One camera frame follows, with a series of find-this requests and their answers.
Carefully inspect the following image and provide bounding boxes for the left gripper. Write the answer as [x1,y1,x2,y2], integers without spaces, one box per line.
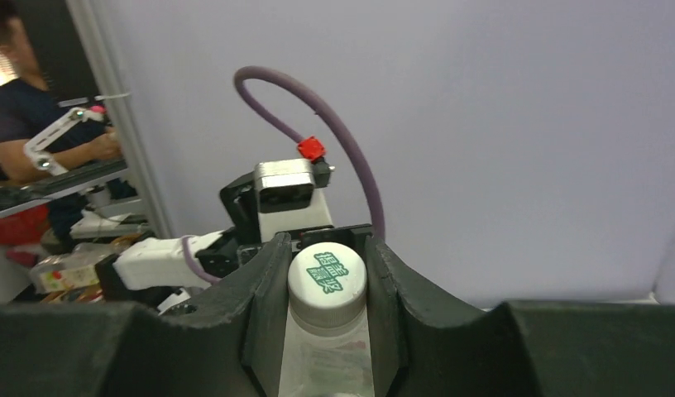
[194,173,373,278]

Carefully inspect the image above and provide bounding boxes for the white green text cap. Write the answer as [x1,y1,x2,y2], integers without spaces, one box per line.
[287,242,367,330]

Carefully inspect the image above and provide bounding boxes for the person in dark shirt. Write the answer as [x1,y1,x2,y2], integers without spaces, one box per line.
[0,1,122,184]

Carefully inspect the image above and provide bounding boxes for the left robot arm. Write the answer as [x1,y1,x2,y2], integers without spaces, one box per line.
[94,169,371,309]

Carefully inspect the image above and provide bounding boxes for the cluttered background desk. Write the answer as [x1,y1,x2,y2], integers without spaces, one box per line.
[0,159,152,305]

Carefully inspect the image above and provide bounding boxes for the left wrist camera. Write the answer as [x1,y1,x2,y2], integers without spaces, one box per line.
[252,136,333,242]

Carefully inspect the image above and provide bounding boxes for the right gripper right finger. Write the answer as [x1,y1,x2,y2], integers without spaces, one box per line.
[365,238,675,396]

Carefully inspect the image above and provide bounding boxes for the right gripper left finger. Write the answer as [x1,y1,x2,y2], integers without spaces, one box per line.
[0,233,292,396]

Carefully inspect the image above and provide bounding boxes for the green orange label bottle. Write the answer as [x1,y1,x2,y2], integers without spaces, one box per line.
[278,312,375,396]

